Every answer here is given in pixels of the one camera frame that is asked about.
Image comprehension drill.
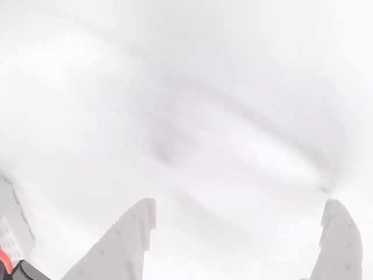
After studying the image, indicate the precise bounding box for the black clamp with orange tips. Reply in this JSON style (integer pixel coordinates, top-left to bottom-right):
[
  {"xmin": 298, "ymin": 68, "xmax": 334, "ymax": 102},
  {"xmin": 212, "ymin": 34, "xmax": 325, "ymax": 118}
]
[{"xmin": 0, "ymin": 247, "xmax": 55, "ymax": 280}]

